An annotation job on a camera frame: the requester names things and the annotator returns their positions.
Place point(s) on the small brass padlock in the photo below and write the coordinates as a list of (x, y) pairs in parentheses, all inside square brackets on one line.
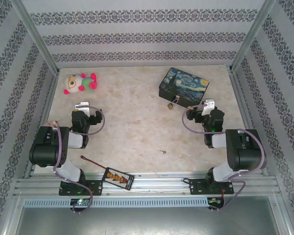
[(170, 106)]

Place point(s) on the starry night painted box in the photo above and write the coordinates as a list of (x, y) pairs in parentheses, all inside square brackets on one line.
[(183, 83)]

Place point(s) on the small metal key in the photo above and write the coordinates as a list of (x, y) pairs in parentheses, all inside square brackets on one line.
[(163, 151)]

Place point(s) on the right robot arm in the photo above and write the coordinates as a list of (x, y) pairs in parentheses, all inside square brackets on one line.
[(245, 151)]

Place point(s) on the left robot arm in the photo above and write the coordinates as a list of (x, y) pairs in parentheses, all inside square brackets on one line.
[(46, 149)]

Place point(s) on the pink beige object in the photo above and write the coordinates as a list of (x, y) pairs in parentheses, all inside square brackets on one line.
[(51, 123)]

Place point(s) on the white and pink plush toy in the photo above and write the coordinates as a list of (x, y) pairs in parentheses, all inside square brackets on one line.
[(73, 83)]

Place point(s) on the black board with orange connectors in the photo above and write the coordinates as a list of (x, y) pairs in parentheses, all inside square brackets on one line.
[(118, 178)]

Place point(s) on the small circuit board with LED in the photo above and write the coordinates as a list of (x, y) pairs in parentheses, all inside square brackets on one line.
[(80, 202), (215, 201)]

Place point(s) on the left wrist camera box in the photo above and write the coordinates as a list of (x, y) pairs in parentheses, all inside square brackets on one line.
[(82, 107)]

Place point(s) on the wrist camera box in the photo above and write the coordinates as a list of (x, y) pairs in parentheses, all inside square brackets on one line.
[(82, 107), (208, 106)]

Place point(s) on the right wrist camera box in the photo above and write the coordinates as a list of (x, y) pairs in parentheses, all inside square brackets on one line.
[(208, 106)]

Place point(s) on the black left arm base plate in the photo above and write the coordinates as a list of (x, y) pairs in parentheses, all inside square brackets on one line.
[(95, 187)]

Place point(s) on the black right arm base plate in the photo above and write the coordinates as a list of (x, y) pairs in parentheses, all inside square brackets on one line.
[(198, 187)]

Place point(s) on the aluminium mounting rail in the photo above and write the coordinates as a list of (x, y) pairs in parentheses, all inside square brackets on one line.
[(156, 183)]

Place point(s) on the aluminium frame post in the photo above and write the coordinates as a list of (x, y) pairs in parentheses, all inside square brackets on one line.
[(252, 34), (36, 36)]

